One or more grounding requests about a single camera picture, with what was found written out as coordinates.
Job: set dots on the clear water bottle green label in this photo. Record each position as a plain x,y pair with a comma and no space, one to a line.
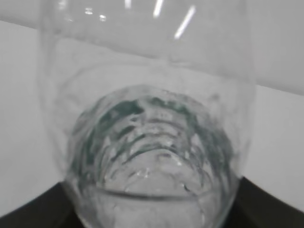
148,108

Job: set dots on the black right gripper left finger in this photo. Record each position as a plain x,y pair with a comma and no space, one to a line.
52,209

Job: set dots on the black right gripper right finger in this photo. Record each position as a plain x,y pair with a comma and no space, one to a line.
255,208

